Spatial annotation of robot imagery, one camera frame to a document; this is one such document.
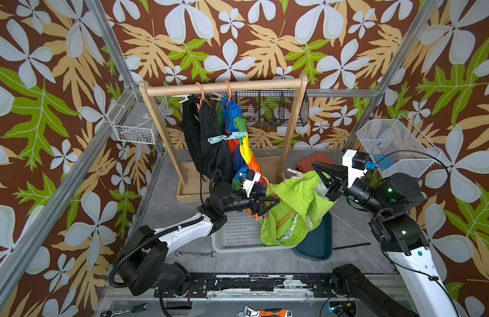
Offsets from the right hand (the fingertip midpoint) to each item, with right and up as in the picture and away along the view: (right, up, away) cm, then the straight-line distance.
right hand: (314, 165), depth 53 cm
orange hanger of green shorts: (-9, -10, +10) cm, 17 cm away
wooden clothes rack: (-47, -11, +48) cm, 68 cm away
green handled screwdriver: (-59, -51, +15) cm, 79 cm away
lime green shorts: (-2, -12, +5) cm, 13 cm away
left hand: (-8, -10, +15) cm, 20 cm away
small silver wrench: (-34, -37, +29) cm, 58 cm away
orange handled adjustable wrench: (-11, -52, +15) cm, 56 cm away
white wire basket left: (-69, +21, +32) cm, 79 cm away
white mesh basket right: (+46, +9, +31) cm, 56 cm away
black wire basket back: (-6, +30, +45) cm, 55 cm away
